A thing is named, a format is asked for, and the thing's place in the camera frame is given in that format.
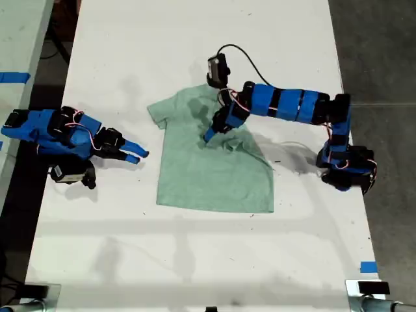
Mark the pale green T-shirt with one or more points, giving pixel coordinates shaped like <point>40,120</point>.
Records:
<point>208,175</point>

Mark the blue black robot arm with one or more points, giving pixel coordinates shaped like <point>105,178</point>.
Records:
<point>292,104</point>
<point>35,130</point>

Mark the black clamp block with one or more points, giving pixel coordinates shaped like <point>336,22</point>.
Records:
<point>36,290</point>
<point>373,287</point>

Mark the long blue tape strip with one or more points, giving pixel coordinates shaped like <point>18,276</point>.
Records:
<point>13,77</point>

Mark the white side table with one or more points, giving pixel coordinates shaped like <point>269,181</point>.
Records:
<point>19,48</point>

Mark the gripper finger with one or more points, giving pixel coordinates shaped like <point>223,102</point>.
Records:
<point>131,159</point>
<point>135,147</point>
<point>210,136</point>

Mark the metal clamp bracket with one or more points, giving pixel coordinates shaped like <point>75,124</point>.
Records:
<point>53,292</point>
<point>352,294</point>

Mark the short blue tape strip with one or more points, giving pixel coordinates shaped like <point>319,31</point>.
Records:
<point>369,267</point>

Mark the arm camera box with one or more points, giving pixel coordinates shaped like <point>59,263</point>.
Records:
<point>217,66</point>
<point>66,174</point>

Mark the grey metal pipe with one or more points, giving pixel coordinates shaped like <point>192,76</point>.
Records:
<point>19,307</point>
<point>390,306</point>

